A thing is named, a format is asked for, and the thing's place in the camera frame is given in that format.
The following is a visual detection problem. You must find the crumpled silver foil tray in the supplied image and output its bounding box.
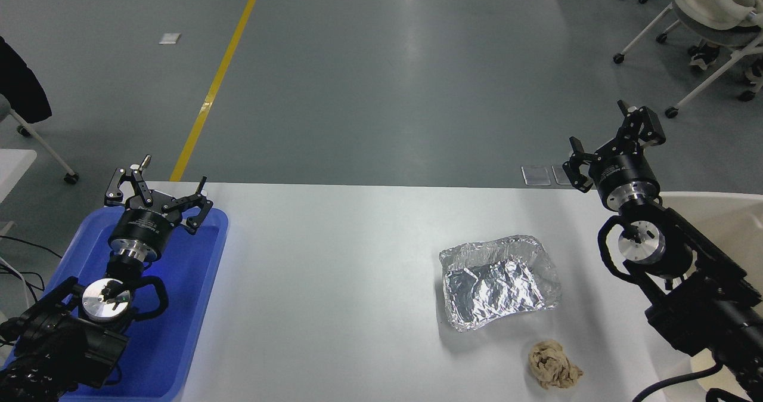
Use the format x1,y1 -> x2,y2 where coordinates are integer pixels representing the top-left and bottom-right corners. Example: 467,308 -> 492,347
439,234 -> 563,332

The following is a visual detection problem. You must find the large pale bin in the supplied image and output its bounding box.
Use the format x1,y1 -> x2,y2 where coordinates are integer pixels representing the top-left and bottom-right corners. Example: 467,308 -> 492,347
653,191 -> 763,402

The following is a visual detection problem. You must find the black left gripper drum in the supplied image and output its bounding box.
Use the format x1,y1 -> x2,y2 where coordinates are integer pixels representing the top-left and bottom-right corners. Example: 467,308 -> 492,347
109,208 -> 175,254

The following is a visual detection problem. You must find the person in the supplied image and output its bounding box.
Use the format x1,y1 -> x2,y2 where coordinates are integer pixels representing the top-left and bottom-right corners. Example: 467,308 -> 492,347
0,35 -> 53,125

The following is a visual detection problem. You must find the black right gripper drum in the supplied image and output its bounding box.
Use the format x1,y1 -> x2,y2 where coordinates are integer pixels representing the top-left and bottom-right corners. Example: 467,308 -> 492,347
591,150 -> 660,196

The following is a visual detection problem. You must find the crumpled tan paper ball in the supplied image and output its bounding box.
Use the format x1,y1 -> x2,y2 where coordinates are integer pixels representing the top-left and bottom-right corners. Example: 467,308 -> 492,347
528,339 -> 584,390

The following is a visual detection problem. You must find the blue plastic tray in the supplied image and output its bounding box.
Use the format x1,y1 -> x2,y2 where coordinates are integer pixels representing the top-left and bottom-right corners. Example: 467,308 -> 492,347
3,206 -> 230,402

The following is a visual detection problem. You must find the grey chair with castors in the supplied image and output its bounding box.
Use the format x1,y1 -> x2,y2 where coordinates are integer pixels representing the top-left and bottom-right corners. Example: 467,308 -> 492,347
0,94 -> 80,185

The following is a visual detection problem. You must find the thin black cable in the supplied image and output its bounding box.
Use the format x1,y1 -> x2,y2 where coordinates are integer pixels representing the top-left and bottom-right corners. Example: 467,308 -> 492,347
0,235 -> 63,259

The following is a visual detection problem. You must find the looped black cable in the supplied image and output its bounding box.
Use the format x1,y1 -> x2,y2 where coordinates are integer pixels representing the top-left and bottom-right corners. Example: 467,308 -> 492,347
0,269 -> 46,303

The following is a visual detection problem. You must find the white side table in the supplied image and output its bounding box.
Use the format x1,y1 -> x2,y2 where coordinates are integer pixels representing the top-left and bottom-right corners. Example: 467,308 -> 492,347
0,149 -> 38,205

